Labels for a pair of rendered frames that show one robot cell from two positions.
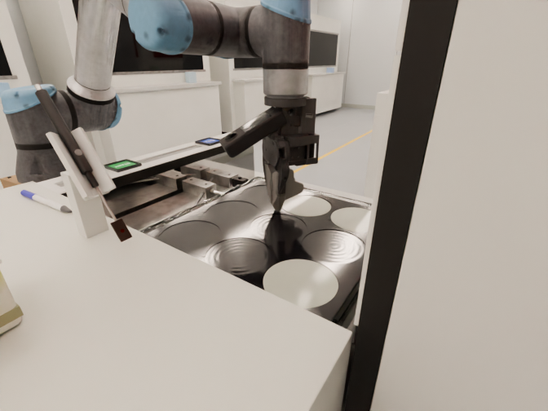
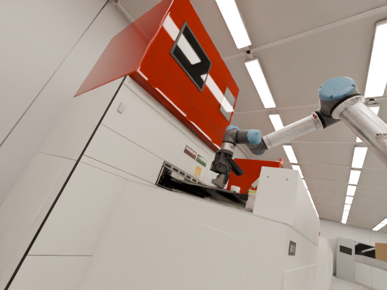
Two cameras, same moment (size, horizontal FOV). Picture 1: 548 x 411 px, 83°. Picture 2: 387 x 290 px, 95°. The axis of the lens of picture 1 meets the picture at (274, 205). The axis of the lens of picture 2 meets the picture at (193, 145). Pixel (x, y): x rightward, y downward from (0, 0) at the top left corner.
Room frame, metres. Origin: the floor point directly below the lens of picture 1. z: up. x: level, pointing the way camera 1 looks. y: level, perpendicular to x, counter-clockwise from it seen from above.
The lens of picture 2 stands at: (1.45, -0.08, 0.78)
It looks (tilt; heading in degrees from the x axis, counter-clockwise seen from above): 19 degrees up; 188
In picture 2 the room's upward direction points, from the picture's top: 19 degrees clockwise
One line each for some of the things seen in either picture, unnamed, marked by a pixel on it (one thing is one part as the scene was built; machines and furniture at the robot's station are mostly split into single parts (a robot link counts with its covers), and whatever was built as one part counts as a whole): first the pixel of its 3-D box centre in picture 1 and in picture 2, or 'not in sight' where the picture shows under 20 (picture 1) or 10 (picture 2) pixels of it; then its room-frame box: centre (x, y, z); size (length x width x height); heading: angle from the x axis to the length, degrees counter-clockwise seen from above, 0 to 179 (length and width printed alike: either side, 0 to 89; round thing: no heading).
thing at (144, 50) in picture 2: not in sight; (165, 92); (0.34, -0.56, 1.52); 0.81 x 0.75 x 0.60; 146
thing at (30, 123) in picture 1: (37, 112); not in sight; (0.82, 0.61, 1.05); 0.13 x 0.12 x 0.14; 146
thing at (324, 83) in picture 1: (310, 68); not in sight; (7.79, -0.83, 1.00); 1.80 x 1.08 x 2.00; 146
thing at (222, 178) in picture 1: (222, 177); (260, 200); (0.75, 0.13, 0.89); 0.08 x 0.03 x 0.03; 56
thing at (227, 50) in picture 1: (229, 33); (249, 138); (0.59, 0.07, 1.21); 0.11 x 0.11 x 0.08; 56
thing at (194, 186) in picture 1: (199, 187); not in sight; (0.68, 0.18, 0.89); 0.08 x 0.03 x 0.03; 56
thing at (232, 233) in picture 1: (277, 227); (216, 194); (0.48, -0.01, 0.90); 0.34 x 0.34 x 0.01; 56
